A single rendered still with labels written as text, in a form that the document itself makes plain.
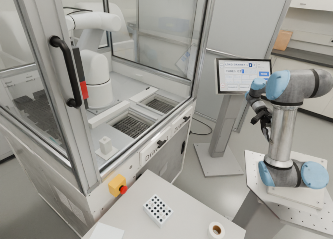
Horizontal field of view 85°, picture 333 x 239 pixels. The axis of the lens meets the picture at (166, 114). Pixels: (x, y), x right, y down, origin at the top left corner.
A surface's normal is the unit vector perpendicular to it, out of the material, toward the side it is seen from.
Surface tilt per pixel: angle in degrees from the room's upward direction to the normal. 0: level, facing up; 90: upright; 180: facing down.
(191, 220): 0
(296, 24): 90
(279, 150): 80
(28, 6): 90
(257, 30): 90
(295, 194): 42
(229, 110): 90
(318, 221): 0
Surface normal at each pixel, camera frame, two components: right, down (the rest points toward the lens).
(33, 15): 0.83, 0.37
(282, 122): -0.60, 0.29
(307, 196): -0.16, -0.26
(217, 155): 0.13, 0.57
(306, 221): 0.07, -0.82
